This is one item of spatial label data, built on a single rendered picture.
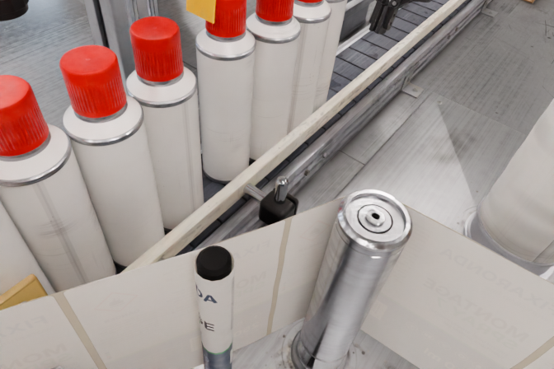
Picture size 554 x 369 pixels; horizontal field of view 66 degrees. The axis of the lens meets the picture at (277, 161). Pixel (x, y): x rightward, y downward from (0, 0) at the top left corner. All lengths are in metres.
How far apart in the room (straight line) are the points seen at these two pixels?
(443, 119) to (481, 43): 0.36
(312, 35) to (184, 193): 0.20
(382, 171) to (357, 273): 0.29
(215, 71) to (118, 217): 0.14
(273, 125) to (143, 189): 0.17
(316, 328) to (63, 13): 0.75
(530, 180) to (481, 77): 0.46
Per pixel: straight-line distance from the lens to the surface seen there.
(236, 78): 0.38
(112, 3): 0.45
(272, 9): 0.39
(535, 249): 0.44
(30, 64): 0.78
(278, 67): 0.41
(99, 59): 0.29
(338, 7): 0.48
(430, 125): 0.60
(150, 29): 0.31
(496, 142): 0.62
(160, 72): 0.31
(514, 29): 1.05
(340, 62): 0.68
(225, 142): 0.42
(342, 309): 0.27
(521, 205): 0.42
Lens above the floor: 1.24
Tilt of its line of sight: 46 degrees down
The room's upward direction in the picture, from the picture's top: 7 degrees clockwise
